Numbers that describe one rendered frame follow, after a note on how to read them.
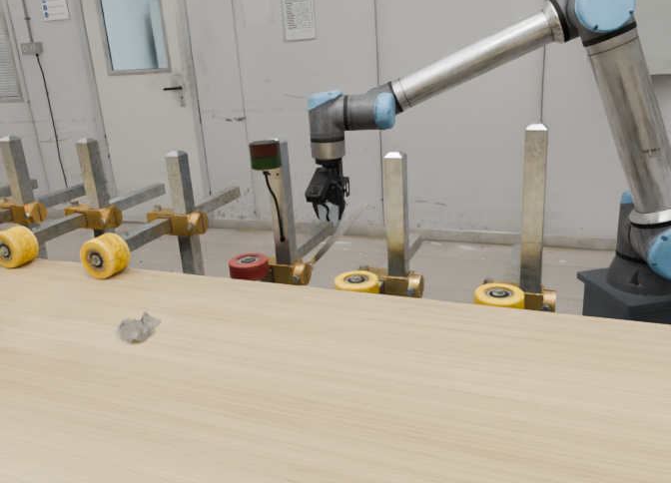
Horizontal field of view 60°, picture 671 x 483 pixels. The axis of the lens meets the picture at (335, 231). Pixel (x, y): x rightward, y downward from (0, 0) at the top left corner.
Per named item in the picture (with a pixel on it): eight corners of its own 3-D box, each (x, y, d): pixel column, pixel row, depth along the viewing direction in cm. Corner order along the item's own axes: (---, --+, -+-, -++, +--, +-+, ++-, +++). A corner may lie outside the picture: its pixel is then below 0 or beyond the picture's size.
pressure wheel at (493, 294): (463, 348, 101) (463, 286, 97) (499, 335, 104) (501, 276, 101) (494, 369, 94) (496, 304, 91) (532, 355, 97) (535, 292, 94)
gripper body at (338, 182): (350, 197, 160) (348, 154, 157) (339, 206, 153) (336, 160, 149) (326, 196, 163) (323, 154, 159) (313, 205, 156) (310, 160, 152)
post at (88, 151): (121, 318, 153) (85, 137, 138) (132, 320, 152) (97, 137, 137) (112, 324, 150) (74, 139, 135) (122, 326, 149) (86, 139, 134)
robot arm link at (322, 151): (336, 143, 147) (302, 143, 150) (337, 162, 148) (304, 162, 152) (349, 137, 154) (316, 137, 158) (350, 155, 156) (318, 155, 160)
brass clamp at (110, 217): (84, 221, 149) (80, 202, 148) (126, 224, 144) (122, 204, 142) (66, 228, 144) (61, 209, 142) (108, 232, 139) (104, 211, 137)
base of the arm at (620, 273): (592, 273, 176) (594, 242, 173) (649, 266, 178) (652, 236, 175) (632, 299, 158) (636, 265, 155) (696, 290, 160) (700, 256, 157)
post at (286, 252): (292, 343, 135) (272, 136, 120) (306, 345, 133) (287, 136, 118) (285, 351, 132) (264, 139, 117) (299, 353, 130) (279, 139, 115)
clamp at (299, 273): (259, 274, 133) (256, 254, 131) (313, 280, 128) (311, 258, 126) (246, 284, 128) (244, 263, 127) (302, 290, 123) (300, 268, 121)
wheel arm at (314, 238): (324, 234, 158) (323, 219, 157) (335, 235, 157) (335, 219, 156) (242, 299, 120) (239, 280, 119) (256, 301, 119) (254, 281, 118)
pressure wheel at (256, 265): (247, 298, 127) (241, 248, 123) (280, 302, 124) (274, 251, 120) (227, 314, 120) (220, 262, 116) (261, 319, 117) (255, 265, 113)
